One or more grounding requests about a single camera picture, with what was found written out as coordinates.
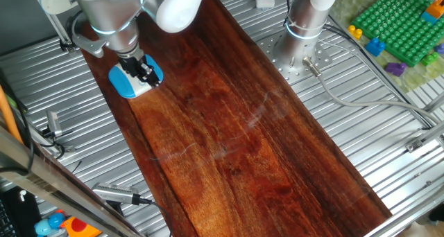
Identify aluminium profile bracket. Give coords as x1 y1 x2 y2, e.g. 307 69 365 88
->
404 121 444 153

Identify metal camera stand rod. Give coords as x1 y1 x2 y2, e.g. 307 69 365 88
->
29 0 78 54

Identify green studded building baseplate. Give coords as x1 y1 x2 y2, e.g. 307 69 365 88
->
349 0 444 68

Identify aluminium profile rail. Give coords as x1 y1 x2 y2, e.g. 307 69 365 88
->
364 184 444 237

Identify black camera cable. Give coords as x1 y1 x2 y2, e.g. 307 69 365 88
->
137 195 173 237

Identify yellow building brick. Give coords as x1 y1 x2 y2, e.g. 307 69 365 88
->
348 24 364 40

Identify small green building brick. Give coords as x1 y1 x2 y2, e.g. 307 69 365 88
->
420 52 440 67

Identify light blue building brick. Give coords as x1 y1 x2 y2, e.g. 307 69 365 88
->
420 10 440 26

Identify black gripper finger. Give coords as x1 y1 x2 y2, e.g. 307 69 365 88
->
135 67 157 89
141 60 162 87

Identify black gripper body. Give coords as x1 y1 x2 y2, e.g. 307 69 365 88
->
118 53 148 77

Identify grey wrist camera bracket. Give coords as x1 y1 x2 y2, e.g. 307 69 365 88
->
67 10 105 60

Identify orange building brick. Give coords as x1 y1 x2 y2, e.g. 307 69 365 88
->
425 0 444 19

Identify small silver camera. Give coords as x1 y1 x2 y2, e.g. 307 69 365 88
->
46 110 64 139

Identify grey cable with metal plug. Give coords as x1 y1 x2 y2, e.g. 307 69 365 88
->
302 55 443 125

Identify orange red toy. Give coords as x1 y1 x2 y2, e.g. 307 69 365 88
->
60 216 102 237

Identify yellow green patterned cloth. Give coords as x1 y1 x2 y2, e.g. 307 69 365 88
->
327 0 444 93

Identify steel frame bar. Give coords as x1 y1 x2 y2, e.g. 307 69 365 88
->
0 125 142 237

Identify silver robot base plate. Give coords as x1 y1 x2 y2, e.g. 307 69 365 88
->
258 30 334 85

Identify reddish brown wooden board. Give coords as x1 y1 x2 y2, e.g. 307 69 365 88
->
78 0 393 237

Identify silver ribbed camera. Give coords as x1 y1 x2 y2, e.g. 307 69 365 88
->
92 182 142 206

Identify blue toy balls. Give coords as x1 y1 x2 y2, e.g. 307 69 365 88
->
33 211 66 237

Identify orange pole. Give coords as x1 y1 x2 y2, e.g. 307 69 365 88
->
0 85 24 145

